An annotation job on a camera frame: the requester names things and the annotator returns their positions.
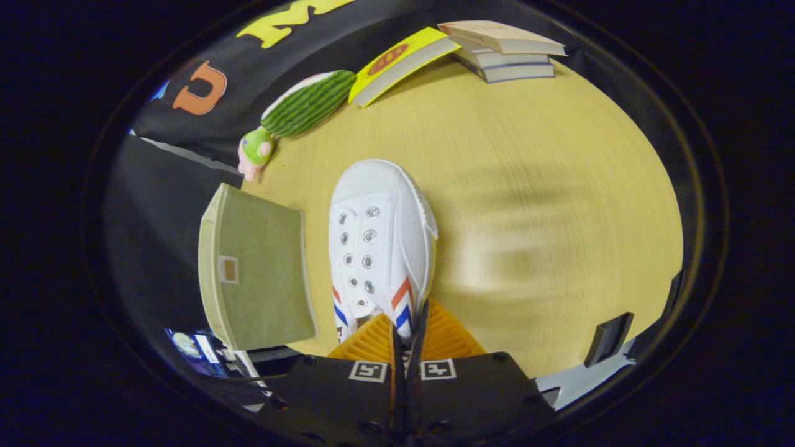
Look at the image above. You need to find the blue-grey cover book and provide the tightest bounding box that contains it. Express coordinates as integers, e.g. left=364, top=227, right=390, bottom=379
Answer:
left=452, top=55, right=555, bottom=84

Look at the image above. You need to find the blue printed carton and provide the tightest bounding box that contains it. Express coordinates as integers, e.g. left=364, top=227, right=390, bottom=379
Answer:
left=165, top=329, right=227, bottom=378

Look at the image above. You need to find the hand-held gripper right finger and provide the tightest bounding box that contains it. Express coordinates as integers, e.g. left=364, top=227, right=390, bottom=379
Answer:
left=407, top=300, right=557, bottom=445

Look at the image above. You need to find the black rectangular block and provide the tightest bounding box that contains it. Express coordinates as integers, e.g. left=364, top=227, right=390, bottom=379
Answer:
left=584, top=312, right=635, bottom=368

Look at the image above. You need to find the white canvas shoe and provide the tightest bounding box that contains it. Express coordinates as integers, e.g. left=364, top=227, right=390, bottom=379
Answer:
left=328, top=159, right=439, bottom=343

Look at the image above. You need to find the green fabric storage box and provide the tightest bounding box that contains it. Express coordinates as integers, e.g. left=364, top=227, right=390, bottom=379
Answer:
left=198, top=183, right=319, bottom=351

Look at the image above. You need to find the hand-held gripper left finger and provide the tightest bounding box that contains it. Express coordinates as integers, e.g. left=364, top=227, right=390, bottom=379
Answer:
left=264, top=312, right=404, bottom=447

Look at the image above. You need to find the white cover book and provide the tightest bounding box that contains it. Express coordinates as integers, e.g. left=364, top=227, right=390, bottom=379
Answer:
left=457, top=47, right=552, bottom=69

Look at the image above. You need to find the yellow book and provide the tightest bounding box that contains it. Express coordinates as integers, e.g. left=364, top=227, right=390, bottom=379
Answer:
left=348, top=27, right=461, bottom=108

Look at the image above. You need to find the watermelon slice plush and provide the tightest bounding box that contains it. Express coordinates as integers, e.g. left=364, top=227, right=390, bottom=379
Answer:
left=261, top=70, right=358, bottom=138

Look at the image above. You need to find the beige cover book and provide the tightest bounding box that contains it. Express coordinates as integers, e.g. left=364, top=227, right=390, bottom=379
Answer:
left=438, top=20, right=567, bottom=58

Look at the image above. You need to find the white device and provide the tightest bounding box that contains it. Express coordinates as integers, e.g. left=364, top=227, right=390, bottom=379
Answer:
left=220, top=349, right=274, bottom=398

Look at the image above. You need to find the pink and green plush toy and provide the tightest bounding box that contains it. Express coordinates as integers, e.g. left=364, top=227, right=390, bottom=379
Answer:
left=238, top=127, right=275, bottom=183

